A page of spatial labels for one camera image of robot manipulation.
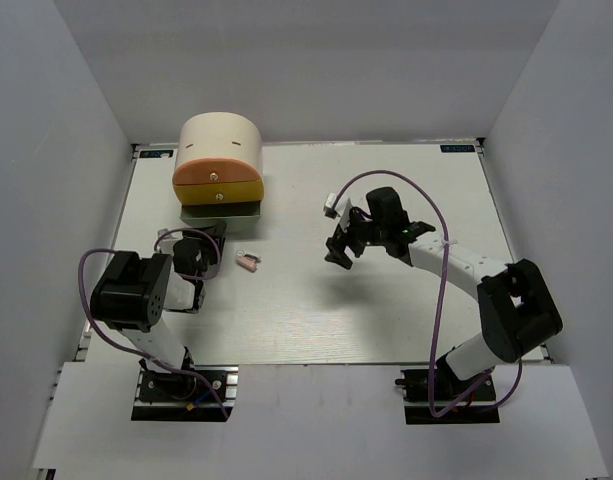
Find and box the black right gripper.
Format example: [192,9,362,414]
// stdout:
[325,209,388,269]

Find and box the pink correction tape dispenser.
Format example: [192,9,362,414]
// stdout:
[235,250,261,272]

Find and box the cream round drawer organizer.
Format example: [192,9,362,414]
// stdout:
[172,112,265,233]

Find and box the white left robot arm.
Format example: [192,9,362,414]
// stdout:
[87,221,227,399]

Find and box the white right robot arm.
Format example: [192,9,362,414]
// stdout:
[324,187,563,399]

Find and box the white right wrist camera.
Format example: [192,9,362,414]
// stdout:
[323,193,353,231]

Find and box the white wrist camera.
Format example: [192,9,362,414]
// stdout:
[323,193,353,231]
[157,229,175,241]

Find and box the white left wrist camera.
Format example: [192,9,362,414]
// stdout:
[157,229,175,241]

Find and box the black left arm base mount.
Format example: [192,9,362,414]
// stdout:
[131,366,239,423]

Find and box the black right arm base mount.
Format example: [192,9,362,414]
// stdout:
[393,367,501,426]

